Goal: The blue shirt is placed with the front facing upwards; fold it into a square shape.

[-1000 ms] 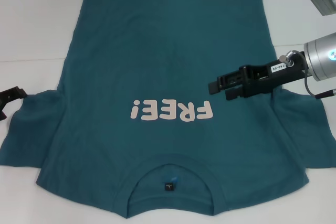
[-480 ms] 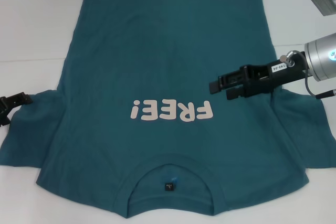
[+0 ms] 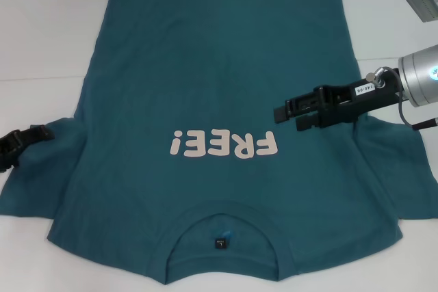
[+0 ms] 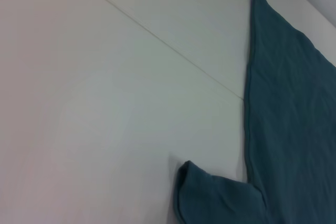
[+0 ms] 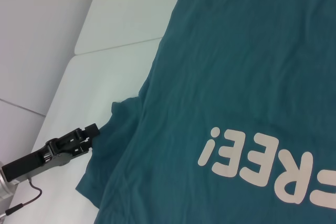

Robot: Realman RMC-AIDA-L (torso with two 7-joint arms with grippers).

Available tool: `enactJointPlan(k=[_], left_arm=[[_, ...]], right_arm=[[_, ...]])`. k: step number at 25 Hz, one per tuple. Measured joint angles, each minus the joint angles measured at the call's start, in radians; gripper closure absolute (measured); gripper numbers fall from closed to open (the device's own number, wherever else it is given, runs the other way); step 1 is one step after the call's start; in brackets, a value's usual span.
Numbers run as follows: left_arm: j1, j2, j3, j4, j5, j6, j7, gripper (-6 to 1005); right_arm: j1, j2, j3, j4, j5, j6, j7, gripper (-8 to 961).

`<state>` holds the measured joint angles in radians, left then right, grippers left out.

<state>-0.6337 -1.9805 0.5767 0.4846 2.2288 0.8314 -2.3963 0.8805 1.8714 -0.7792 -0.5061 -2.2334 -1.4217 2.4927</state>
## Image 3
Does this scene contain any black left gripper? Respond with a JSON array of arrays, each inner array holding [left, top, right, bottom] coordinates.
[[0, 124, 56, 174]]

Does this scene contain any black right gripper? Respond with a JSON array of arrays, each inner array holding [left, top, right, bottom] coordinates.
[[272, 69, 404, 133]]

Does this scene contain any teal shirt with FREE print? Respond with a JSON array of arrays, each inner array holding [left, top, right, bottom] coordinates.
[[0, 0, 438, 274]]

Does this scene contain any grey right gripper cable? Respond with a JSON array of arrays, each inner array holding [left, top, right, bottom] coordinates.
[[365, 67, 438, 131]]

